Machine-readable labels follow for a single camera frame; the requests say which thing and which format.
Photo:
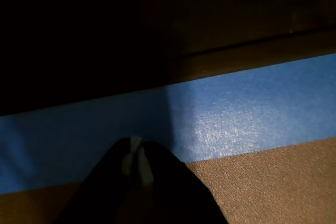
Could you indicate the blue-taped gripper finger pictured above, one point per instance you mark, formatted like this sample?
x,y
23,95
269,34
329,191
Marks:
x,y
170,190
105,187

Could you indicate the blue tape strip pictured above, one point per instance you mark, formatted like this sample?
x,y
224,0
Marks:
x,y
236,103

